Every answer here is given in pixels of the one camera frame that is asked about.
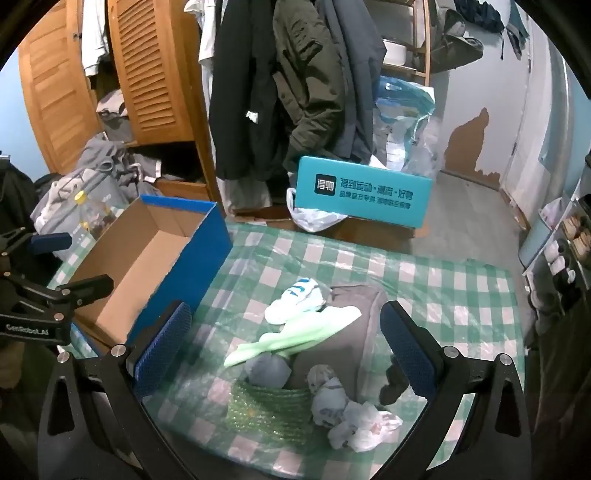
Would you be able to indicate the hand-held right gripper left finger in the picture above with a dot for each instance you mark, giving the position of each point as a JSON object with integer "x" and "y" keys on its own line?
{"x": 162, "y": 346}

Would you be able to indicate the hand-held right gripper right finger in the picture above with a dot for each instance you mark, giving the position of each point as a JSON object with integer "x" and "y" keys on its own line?
{"x": 408, "y": 350}

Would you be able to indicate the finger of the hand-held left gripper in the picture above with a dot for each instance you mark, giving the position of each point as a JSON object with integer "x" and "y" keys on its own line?
{"x": 92, "y": 285}
{"x": 51, "y": 243}

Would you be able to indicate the dark sock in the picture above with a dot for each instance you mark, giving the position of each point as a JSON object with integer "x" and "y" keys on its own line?
{"x": 396, "y": 376}

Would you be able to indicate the white cloth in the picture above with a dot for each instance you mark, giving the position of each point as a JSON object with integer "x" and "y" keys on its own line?
{"x": 364, "y": 424}

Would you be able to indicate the white grey sock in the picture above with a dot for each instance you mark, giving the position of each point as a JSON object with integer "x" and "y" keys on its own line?
{"x": 328, "y": 397}

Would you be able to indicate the blue-grey sock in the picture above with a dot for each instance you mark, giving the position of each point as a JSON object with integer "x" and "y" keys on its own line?
{"x": 268, "y": 369}

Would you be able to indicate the blue cardboard box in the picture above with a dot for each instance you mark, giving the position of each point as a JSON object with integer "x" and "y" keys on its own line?
{"x": 212, "y": 249}

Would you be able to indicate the light green cloth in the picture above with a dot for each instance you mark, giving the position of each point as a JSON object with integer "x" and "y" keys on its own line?
{"x": 295, "y": 337}

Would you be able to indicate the white sock with blue stripes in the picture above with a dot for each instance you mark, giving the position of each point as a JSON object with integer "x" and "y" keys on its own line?
{"x": 295, "y": 302}

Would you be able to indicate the plastic bottle with yellow cap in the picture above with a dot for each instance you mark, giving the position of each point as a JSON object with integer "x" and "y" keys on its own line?
{"x": 92, "y": 217}

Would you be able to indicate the grey tote bag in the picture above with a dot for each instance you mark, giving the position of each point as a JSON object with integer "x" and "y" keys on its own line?
{"x": 60, "y": 194}

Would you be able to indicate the grey cloth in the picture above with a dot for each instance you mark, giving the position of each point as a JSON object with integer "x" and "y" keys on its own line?
{"x": 355, "y": 341}

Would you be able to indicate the person's black jacket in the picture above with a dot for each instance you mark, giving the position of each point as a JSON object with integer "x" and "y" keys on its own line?
{"x": 16, "y": 198}

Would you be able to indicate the green white checked tablecloth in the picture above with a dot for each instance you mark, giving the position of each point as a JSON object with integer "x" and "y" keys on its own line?
{"x": 438, "y": 295}

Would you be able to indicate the pile of grey clothes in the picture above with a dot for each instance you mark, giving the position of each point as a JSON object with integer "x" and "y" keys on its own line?
{"x": 115, "y": 157}

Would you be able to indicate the green bubble wrap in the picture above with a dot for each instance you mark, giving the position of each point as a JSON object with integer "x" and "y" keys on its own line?
{"x": 268, "y": 410}

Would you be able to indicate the panelled wooden wardrobe door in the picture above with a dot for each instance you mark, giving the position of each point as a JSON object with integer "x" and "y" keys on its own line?
{"x": 55, "y": 101}

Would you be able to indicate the white plastic bag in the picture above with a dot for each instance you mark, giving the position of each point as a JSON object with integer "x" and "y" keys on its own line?
{"x": 314, "y": 219}

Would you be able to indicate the teal box lid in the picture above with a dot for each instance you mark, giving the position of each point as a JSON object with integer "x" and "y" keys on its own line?
{"x": 364, "y": 194}

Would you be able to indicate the shoe rack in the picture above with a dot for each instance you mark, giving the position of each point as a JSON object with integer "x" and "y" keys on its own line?
{"x": 563, "y": 249}

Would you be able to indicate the white hanging garment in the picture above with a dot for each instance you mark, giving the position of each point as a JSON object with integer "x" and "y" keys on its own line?
{"x": 94, "y": 37}

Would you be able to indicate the clear plastic bag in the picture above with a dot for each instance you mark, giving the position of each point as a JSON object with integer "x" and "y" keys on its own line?
{"x": 411, "y": 134}

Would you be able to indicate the white door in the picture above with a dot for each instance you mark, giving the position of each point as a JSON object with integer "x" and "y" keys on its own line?
{"x": 531, "y": 138}

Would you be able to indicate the white shirt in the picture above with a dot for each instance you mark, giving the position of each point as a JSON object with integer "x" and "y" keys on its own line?
{"x": 207, "y": 32}

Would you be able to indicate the olive green jacket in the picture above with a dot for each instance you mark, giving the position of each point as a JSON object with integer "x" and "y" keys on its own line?
{"x": 309, "y": 83}

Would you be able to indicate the grey-blue jacket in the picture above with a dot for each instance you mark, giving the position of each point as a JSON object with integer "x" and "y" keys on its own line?
{"x": 360, "y": 69}

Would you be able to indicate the white pot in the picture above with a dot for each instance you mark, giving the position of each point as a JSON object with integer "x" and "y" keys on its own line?
{"x": 393, "y": 51}

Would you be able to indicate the grey-green hanging bag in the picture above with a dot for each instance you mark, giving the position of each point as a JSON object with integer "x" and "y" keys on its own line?
{"x": 459, "y": 46}

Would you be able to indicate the wooden shelf rack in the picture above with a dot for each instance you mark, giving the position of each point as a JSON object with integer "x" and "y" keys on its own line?
{"x": 422, "y": 37}

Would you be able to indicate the dark blue hanging clothes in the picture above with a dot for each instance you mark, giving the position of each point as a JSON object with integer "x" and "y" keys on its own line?
{"x": 489, "y": 14}

